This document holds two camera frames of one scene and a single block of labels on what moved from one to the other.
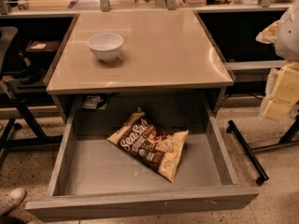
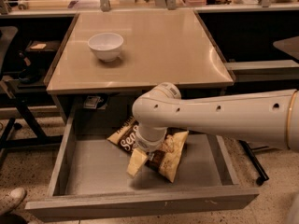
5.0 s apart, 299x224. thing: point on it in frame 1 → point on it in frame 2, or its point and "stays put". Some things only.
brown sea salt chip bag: x=161 y=151 stays put
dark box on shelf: x=43 y=46 stays put
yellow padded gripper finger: x=286 y=93 → x=149 y=139
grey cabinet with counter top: x=137 y=62 stays put
